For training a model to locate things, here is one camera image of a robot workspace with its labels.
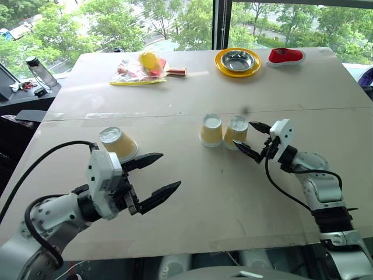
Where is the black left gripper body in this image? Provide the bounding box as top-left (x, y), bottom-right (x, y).
top-left (111, 171), bottom-right (141, 216)

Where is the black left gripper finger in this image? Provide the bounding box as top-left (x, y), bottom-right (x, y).
top-left (120, 152), bottom-right (164, 174)
top-left (136, 180), bottom-right (182, 215)

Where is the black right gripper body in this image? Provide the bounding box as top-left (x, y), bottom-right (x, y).
top-left (259, 136), bottom-right (281, 163)

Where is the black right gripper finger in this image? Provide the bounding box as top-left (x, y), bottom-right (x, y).
top-left (233, 140), bottom-right (265, 165)
top-left (248, 121), bottom-right (273, 136)

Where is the yellow paper cup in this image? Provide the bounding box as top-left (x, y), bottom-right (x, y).
top-left (199, 113), bottom-right (224, 148)
top-left (98, 125), bottom-right (139, 165)
top-left (223, 115), bottom-right (249, 152)

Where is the grey rounded shape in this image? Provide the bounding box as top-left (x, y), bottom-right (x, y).
top-left (159, 253), bottom-right (192, 278)

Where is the stainless steel bowl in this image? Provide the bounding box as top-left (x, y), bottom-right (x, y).
top-left (220, 50), bottom-right (255, 72)

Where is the red and white shoe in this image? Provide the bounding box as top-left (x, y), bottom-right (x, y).
top-left (266, 47), bottom-right (307, 69)

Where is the yellow plastic plate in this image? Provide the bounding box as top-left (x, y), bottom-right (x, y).
top-left (214, 47), bottom-right (262, 78)

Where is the clear plastic zip bag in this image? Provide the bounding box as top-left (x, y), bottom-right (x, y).
top-left (109, 50), bottom-right (168, 87)

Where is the red table tennis paddle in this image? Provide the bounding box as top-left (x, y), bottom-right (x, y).
top-left (159, 57), bottom-right (188, 78)

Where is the yellow plastic ball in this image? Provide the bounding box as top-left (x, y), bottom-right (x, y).
top-left (139, 51), bottom-right (161, 71)

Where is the purple and white bag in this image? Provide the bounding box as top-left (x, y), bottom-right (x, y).
top-left (356, 65), bottom-right (373, 100)

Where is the black side cabinet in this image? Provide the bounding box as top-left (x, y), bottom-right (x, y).
top-left (0, 76), bottom-right (62, 118)

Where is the clear water bottle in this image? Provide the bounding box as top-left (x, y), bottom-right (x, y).
top-left (24, 55), bottom-right (58, 89)

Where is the dark monitor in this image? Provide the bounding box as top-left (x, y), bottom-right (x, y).
top-left (0, 62), bottom-right (22, 102)

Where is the white truck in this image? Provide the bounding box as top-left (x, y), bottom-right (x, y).
top-left (0, 24), bottom-right (33, 41)

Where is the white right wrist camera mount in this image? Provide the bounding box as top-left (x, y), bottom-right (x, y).
top-left (269, 118), bottom-right (294, 163)

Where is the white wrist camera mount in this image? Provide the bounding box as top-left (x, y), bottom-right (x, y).
top-left (85, 149), bottom-right (124, 220)
top-left (269, 118), bottom-right (294, 163)

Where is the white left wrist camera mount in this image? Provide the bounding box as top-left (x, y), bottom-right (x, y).
top-left (85, 149), bottom-right (124, 220)

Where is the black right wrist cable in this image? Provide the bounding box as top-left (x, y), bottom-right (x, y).
top-left (264, 139), bottom-right (343, 212)

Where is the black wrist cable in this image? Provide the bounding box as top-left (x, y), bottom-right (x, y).
top-left (264, 139), bottom-right (343, 212)
top-left (0, 141), bottom-right (100, 224)

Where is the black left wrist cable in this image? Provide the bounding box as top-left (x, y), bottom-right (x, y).
top-left (0, 141), bottom-right (100, 224)

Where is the thin white wire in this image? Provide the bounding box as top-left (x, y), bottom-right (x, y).
top-left (54, 258), bottom-right (89, 280)

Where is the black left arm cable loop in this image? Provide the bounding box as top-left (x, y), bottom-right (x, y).
top-left (24, 195), bottom-right (64, 271)

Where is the dark window frame post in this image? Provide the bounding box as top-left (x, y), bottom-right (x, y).
top-left (212, 0), bottom-right (233, 51)

